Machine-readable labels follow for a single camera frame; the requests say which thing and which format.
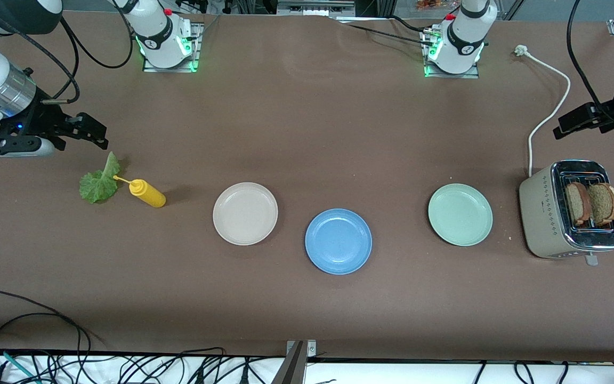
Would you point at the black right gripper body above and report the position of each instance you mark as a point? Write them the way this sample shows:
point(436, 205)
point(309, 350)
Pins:
point(42, 120)

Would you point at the green lettuce leaf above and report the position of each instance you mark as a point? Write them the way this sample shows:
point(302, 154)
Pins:
point(99, 186)

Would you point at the bread slice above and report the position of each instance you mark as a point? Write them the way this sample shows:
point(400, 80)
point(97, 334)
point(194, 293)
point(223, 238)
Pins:
point(578, 204)
point(604, 202)

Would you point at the yellow mustard squeeze bottle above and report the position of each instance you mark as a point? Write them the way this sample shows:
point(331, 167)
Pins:
point(150, 194)

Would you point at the light green round plate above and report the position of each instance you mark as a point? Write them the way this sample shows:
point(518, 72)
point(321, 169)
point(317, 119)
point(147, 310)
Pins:
point(460, 215)

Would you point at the beige round plate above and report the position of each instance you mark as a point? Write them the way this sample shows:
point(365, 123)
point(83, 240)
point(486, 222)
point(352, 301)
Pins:
point(245, 214)

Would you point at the blue round plate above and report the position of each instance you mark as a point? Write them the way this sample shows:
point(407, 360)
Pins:
point(338, 241)

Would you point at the beige chrome toaster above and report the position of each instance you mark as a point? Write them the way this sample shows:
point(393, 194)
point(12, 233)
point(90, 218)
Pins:
point(541, 213)

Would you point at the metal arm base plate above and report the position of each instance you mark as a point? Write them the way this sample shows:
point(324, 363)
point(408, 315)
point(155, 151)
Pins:
point(196, 53)
point(451, 76)

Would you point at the silver background equipment frame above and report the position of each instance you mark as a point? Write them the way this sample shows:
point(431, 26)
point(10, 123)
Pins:
point(315, 6)

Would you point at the silver metal edge bracket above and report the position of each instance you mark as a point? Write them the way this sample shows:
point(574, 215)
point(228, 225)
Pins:
point(311, 349)

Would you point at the grey camera mast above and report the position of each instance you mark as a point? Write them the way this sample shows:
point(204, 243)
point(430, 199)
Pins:
point(291, 370)

